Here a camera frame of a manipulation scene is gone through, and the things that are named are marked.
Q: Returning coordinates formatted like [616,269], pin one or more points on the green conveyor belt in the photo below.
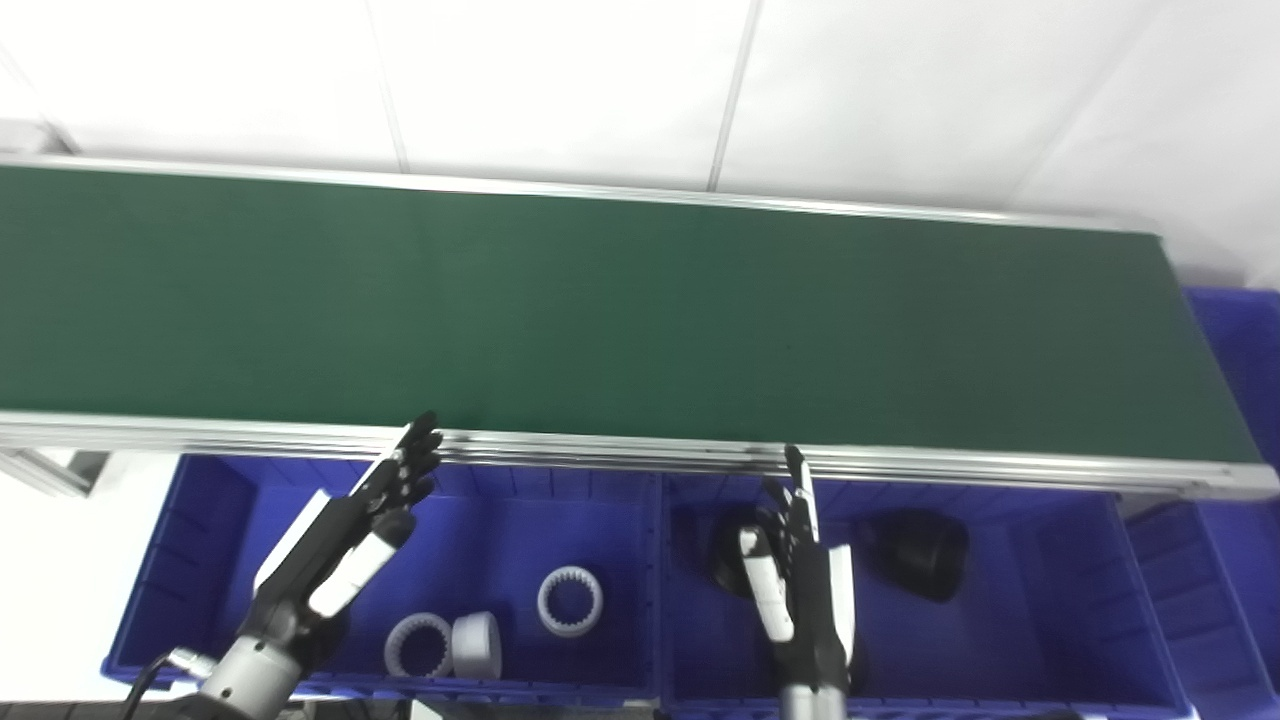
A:
[600,310]
[600,452]

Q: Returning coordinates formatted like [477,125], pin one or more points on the blue bin with white parts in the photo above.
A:
[500,540]

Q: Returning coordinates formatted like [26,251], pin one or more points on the blue bin at conveyor end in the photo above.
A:
[1235,580]

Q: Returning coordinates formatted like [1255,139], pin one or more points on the blue bin with black parts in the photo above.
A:
[1040,620]

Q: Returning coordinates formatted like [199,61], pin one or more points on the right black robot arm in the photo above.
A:
[812,703]

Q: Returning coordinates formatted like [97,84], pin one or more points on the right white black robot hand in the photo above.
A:
[815,620]

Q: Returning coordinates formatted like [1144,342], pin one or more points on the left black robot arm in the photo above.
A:
[250,680]

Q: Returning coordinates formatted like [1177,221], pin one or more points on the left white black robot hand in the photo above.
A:
[320,560]

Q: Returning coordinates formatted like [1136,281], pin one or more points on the aluminium conveyor leg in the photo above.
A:
[50,470]

